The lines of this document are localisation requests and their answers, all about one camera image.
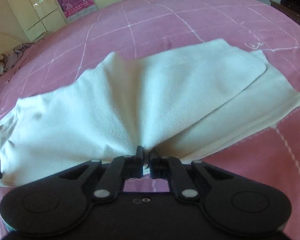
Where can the white pants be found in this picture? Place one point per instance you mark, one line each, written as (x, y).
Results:
(188, 102)

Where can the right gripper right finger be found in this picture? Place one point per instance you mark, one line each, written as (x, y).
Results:
(172, 170)

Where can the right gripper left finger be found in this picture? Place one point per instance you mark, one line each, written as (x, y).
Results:
(118, 171)

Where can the grey crumpled garment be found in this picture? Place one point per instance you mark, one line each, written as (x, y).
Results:
(14, 55)

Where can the pink checked bedspread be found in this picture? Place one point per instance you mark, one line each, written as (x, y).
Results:
(138, 28)

